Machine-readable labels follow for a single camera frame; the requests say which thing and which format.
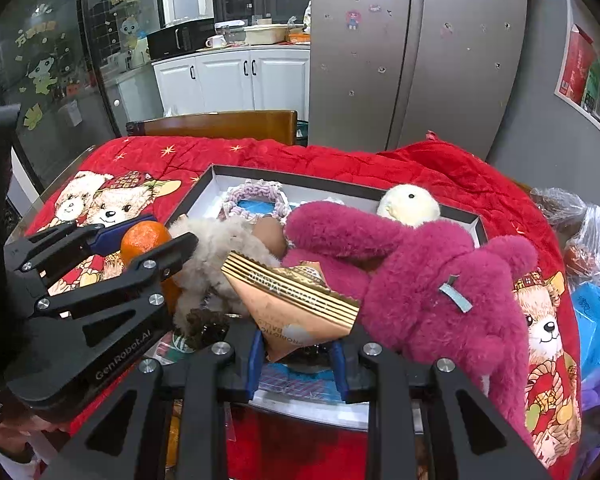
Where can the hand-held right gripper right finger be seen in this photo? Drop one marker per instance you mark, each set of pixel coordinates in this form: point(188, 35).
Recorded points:
point(338, 375)

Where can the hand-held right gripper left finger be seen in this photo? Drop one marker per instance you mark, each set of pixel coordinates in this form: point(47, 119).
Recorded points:
point(254, 366)

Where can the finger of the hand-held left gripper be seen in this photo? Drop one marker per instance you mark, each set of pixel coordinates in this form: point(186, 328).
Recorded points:
point(170, 256)
point(111, 240)

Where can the orange tangerine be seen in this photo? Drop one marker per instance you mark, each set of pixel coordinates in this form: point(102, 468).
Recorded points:
point(145, 240)

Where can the tan triangular snack packet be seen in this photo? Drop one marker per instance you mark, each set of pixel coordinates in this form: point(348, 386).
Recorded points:
point(290, 300)

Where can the pink plush toy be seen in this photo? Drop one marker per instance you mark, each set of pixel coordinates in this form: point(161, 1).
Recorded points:
point(430, 285)

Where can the dark cardboard box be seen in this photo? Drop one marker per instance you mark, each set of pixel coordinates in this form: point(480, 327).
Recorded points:
point(330, 193)

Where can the person's left hand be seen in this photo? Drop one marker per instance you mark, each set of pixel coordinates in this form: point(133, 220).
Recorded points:
point(45, 425)

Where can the blue patterned card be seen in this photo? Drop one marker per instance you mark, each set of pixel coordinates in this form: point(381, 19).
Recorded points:
point(300, 380)

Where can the beige fluffy plush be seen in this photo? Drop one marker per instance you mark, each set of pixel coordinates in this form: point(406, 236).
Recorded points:
point(220, 255)

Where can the dark brown scrunchie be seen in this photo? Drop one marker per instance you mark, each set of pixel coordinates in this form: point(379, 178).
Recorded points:
point(205, 325)

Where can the brown round toy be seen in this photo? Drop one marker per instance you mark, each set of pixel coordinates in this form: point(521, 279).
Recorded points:
point(270, 237)

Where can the pink crochet scrunchie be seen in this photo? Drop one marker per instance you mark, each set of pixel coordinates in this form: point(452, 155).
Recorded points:
point(252, 191)

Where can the glass door with stickers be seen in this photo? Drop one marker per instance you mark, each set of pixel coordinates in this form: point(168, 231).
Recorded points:
point(55, 85)

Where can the pale yellow chick plush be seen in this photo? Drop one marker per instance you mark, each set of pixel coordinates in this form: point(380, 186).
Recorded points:
point(407, 205)

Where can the red printed blanket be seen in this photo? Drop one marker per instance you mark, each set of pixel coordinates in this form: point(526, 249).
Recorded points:
point(330, 160)

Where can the white kitchen cabinets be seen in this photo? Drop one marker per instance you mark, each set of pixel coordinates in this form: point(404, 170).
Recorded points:
point(275, 80)

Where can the black microwave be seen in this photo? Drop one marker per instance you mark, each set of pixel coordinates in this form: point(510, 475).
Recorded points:
point(180, 37)

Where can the white mug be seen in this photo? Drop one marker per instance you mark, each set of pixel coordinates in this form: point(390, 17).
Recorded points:
point(215, 41)

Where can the cream plastic basin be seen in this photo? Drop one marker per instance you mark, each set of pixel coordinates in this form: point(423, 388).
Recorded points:
point(265, 34)

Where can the orange food container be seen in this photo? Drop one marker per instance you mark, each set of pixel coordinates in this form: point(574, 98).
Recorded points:
point(299, 38)

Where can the plastic bag on counter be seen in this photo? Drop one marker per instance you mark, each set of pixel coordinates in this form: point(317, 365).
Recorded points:
point(307, 15)

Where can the clear plastic bag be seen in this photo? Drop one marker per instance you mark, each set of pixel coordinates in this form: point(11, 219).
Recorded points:
point(585, 240)

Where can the silver refrigerator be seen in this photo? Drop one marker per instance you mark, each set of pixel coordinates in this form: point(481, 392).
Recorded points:
point(380, 60)

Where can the green box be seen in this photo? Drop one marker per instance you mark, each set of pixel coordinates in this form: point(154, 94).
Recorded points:
point(592, 87)

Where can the red gift box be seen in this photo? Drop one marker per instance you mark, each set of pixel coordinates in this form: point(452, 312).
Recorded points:
point(575, 67)

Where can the white wall shelf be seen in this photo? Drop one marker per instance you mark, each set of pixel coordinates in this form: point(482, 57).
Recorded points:
point(565, 110)

